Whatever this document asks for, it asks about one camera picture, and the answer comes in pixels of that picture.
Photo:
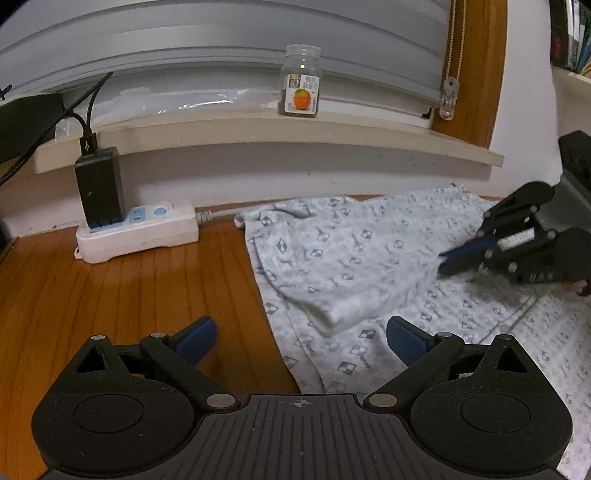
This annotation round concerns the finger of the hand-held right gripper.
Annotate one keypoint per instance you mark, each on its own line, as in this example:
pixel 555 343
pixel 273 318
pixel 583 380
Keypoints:
pixel 531 256
pixel 466 249

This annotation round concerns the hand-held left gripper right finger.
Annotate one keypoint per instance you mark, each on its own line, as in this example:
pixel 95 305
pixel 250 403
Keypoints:
pixel 406 341

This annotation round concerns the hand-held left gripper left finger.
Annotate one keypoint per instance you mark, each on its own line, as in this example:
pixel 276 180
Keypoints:
pixel 198 339

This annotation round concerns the white patterned shirt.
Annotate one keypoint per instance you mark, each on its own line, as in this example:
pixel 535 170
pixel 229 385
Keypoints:
pixel 369 258

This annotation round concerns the person's right hand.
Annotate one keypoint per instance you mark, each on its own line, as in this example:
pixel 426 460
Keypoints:
pixel 581 287

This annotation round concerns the white power strip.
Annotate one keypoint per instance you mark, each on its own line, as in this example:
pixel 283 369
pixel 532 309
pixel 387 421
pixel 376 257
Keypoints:
pixel 138 233

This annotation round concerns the black charger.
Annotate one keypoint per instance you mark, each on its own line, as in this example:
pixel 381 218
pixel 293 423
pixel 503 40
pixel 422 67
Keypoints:
pixel 99 189

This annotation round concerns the row of books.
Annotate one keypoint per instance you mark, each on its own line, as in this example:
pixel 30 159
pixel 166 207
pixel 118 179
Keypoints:
pixel 570 32

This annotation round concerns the black box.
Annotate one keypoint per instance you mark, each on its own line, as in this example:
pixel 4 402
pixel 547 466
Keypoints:
pixel 5 240

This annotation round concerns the cream window sill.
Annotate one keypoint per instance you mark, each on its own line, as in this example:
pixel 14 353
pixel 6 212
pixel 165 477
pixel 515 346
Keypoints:
pixel 277 134

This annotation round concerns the glass jar orange label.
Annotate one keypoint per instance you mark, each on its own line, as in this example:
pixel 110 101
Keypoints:
pixel 300 87

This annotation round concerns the clear plastic bag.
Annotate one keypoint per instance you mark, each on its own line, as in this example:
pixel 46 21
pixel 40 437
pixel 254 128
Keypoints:
pixel 184 99

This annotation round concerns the black flat device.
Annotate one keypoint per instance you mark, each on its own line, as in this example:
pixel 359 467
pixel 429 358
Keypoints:
pixel 27 124

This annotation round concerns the white window blinds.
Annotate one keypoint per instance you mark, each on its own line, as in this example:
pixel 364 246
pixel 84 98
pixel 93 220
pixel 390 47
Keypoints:
pixel 184 46

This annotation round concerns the wooden window frame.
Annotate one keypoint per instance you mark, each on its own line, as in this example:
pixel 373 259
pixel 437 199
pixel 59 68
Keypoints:
pixel 480 69

